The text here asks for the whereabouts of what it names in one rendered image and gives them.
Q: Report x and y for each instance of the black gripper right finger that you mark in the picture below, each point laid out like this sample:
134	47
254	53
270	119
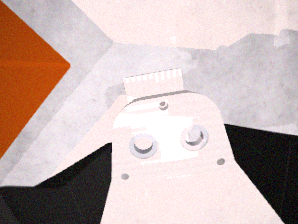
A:
270	160

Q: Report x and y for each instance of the white plate with two round holes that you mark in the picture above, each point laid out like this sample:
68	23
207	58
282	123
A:
166	125

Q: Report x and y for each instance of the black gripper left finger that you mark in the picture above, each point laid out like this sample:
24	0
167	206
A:
76	195

